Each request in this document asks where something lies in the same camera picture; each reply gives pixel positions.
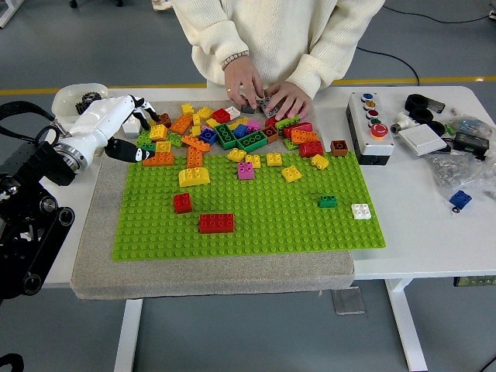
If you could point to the white flat wall switch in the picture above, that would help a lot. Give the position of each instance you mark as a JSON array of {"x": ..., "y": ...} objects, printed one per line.
[{"x": 422, "y": 140}]

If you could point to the green plastic connector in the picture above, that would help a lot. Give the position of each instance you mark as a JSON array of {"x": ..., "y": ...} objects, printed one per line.
[{"x": 449, "y": 128}]

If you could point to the lime green long brick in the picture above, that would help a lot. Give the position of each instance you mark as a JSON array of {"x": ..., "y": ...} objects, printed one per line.
[{"x": 288, "y": 123}]

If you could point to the person's left forearm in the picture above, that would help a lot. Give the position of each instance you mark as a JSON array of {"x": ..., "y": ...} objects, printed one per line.
[{"x": 329, "y": 54}]

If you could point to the white and grey brick stack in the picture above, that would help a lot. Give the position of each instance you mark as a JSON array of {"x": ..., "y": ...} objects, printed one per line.
[{"x": 131, "y": 127}]

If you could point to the person's right hand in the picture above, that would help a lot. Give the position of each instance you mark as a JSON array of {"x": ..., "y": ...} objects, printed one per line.
[{"x": 244, "y": 79}]

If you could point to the white plastic bowl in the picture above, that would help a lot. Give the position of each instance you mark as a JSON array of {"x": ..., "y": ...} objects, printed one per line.
[{"x": 64, "y": 100}]

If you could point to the green hollow brick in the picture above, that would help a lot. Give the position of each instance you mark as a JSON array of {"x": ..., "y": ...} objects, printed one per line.
[
  {"x": 228, "y": 144},
  {"x": 253, "y": 147}
]

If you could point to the dark grey brick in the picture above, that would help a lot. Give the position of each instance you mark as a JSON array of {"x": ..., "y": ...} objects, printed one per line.
[{"x": 248, "y": 109}]

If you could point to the light grey studded brick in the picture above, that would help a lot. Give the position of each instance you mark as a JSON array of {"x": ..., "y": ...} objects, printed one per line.
[{"x": 267, "y": 107}]

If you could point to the white furniture frame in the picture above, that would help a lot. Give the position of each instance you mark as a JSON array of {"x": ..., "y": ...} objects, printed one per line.
[{"x": 7, "y": 15}]

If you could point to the person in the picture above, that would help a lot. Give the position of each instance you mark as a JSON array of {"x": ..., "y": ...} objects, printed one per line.
[{"x": 279, "y": 31}]

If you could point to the white shoe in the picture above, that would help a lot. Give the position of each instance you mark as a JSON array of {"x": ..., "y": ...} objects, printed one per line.
[{"x": 160, "y": 4}]

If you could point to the small clear-lidded black box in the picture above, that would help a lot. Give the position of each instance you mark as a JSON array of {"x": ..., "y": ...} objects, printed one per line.
[{"x": 437, "y": 105}]

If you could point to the clear bag blue parts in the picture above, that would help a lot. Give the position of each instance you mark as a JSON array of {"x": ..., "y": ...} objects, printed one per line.
[{"x": 470, "y": 125}]

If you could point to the white cylinder metal tip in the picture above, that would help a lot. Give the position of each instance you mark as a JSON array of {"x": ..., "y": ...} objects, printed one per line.
[{"x": 403, "y": 123}]

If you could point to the brown square brick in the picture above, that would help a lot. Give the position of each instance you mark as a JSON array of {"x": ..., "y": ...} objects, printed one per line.
[
  {"x": 166, "y": 120},
  {"x": 338, "y": 148}
]

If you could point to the long red sloped brick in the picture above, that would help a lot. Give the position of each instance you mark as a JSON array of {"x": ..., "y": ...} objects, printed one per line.
[{"x": 298, "y": 129}]

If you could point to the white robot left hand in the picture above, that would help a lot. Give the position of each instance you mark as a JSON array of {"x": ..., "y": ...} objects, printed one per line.
[{"x": 100, "y": 116}]

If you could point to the red square brick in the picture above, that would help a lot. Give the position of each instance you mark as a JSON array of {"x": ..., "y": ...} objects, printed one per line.
[
  {"x": 182, "y": 203},
  {"x": 272, "y": 123},
  {"x": 221, "y": 115}
]

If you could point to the black metal gears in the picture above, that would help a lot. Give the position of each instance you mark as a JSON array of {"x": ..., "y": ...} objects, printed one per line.
[{"x": 87, "y": 98}]

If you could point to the person's left hand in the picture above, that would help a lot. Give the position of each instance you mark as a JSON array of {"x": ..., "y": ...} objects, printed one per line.
[{"x": 290, "y": 98}]

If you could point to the small dark green brick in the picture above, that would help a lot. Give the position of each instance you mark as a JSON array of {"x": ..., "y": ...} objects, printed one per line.
[
  {"x": 149, "y": 145},
  {"x": 327, "y": 201}
]

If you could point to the brown hollow brick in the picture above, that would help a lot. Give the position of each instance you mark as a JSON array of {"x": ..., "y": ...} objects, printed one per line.
[{"x": 270, "y": 134}]

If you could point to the orange two-by-four brick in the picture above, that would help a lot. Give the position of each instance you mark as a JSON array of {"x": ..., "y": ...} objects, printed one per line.
[
  {"x": 304, "y": 136},
  {"x": 181, "y": 124},
  {"x": 164, "y": 160},
  {"x": 194, "y": 157}
]

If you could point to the white table leg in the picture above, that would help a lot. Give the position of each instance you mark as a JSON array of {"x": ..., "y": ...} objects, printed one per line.
[
  {"x": 408, "y": 333},
  {"x": 128, "y": 337}
]

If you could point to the pink brick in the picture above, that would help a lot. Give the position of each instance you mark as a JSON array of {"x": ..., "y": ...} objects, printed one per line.
[{"x": 253, "y": 125}]

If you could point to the orange long curved brick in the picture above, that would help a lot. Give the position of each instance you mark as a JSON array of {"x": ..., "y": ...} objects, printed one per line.
[{"x": 195, "y": 142}]

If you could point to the black rubber tire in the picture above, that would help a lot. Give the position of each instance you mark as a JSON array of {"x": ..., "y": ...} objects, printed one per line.
[
  {"x": 407, "y": 102},
  {"x": 443, "y": 128},
  {"x": 412, "y": 115}
]

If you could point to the yellow square brick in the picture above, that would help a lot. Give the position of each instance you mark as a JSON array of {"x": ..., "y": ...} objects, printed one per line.
[
  {"x": 163, "y": 146},
  {"x": 158, "y": 132},
  {"x": 236, "y": 154},
  {"x": 253, "y": 160},
  {"x": 291, "y": 174},
  {"x": 274, "y": 159},
  {"x": 320, "y": 162}
]

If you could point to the white pushbutton control box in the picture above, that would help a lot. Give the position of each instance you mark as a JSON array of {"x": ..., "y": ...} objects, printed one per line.
[{"x": 374, "y": 146}]

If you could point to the small yellow brick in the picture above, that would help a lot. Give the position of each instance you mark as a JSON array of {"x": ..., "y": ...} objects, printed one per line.
[
  {"x": 205, "y": 113},
  {"x": 187, "y": 109},
  {"x": 212, "y": 123},
  {"x": 197, "y": 119}
]

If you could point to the blue square brick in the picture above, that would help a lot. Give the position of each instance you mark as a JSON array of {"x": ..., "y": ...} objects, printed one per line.
[
  {"x": 240, "y": 130},
  {"x": 208, "y": 136},
  {"x": 460, "y": 197}
]

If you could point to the black power adapter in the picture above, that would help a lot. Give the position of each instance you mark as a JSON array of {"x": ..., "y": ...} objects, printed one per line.
[{"x": 470, "y": 142}]

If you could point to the grey metal floor plate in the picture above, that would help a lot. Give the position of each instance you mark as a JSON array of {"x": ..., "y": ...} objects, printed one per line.
[{"x": 348, "y": 302}]

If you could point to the yellow arched brick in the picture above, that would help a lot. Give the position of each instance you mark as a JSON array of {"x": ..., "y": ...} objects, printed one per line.
[{"x": 193, "y": 177}]

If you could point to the clear bag of screws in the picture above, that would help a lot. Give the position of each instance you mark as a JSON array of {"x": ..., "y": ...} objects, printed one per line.
[{"x": 449, "y": 170}]

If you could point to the white square brick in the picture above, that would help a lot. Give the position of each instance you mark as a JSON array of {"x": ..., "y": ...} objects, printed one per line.
[
  {"x": 361, "y": 212},
  {"x": 234, "y": 112}
]

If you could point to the person's right forearm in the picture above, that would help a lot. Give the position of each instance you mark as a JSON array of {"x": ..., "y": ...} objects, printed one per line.
[{"x": 213, "y": 46}]

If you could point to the grey-brown fabric mat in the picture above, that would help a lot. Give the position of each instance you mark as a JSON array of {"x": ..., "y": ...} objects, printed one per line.
[{"x": 217, "y": 277}]

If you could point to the red two-by-four brick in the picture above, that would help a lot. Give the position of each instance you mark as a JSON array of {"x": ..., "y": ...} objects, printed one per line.
[{"x": 217, "y": 223}]

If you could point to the glossy red brick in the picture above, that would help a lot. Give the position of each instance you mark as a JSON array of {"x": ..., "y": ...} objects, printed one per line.
[{"x": 311, "y": 149}]

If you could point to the green studded baseplate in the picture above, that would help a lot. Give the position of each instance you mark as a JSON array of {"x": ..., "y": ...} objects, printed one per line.
[{"x": 271, "y": 232}]

